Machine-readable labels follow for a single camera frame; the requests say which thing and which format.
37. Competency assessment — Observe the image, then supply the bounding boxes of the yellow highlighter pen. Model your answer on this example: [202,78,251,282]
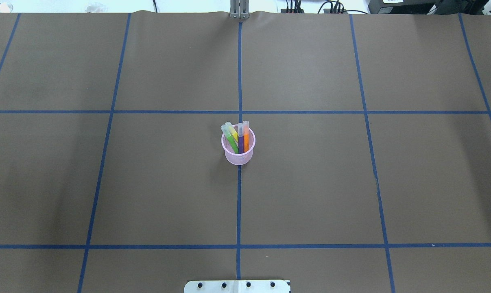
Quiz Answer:
[225,122,238,147]

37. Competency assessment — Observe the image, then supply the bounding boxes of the purple highlighter pen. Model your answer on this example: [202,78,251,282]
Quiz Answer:
[237,123,245,154]

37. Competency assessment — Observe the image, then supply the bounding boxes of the orange highlighter pen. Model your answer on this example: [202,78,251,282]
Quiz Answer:
[243,120,250,153]

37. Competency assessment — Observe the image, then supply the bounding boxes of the green highlighter pen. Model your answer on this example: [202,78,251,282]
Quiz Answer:
[220,124,239,154]

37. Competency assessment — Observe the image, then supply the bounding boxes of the pink mesh pen holder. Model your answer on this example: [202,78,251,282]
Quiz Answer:
[220,122,256,166]

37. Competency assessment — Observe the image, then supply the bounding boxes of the far USB hub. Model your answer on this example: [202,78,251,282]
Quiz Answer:
[279,0,305,14]

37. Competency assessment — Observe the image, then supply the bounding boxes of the usb hub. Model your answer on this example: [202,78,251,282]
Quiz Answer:
[316,0,370,15]
[279,0,305,14]

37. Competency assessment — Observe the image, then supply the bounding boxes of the near USB hub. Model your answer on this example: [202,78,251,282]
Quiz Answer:
[316,0,370,15]

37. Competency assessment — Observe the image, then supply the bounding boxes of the black printer box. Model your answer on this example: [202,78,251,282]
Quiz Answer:
[368,0,438,15]

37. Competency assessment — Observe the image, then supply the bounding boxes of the aluminium frame post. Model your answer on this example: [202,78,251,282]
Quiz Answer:
[229,0,250,20]

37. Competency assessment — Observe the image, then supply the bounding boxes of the white camera pole base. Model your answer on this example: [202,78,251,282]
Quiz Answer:
[183,280,291,293]

